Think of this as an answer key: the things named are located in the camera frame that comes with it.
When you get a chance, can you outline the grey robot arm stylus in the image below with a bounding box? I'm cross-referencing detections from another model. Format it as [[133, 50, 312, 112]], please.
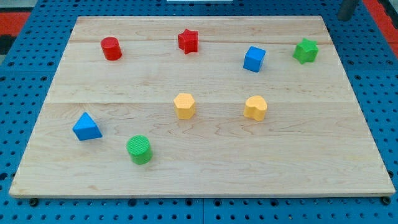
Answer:
[[337, 0, 359, 22]]

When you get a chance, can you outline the yellow heart block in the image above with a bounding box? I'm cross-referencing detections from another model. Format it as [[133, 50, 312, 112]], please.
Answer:
[[243, 95, 267, 121]]

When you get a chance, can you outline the yellow hexagon block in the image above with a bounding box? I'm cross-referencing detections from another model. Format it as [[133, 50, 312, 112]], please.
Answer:
[[174, 93, 196, 119]]

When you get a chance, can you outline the wooden board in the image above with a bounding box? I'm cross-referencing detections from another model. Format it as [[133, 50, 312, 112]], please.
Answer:
[[9, 16, 396, 198]]

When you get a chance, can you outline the green cylinder block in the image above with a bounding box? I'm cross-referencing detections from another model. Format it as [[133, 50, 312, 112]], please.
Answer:
[[126, 135, 153, 165]]

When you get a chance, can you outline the red star block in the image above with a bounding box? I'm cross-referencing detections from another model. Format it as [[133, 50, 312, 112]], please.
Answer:
[[177, 29, 198, 54]]

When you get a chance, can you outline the blue cube block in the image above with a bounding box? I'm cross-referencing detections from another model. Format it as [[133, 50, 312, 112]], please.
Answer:
[[243, 46, 266, 72]]

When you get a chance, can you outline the red cylinder block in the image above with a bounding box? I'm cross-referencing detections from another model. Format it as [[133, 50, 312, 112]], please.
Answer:
[[100, 37, 122, 60]]

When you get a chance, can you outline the blue triangle block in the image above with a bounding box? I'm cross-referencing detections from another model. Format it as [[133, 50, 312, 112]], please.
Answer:
[[72, 112, 102, 141]]

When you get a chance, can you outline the green star block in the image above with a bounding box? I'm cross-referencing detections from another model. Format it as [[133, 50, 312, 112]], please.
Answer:
[[293, 38, 319, 64]]

